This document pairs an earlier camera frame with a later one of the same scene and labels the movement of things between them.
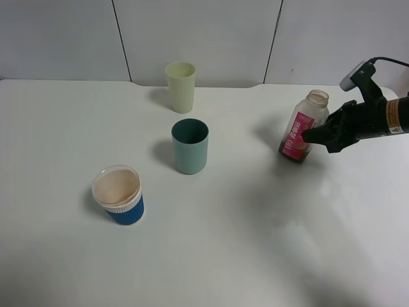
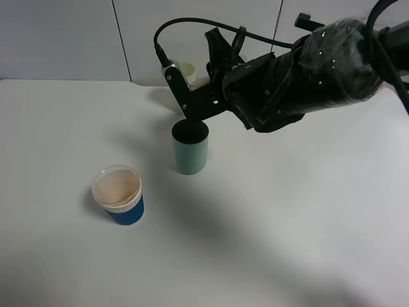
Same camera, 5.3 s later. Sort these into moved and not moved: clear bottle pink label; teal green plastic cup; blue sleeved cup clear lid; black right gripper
Moved: black right gripper; clear bottle pink label
Not moved: blue sleeved cup clear lid; teal green plastic cup
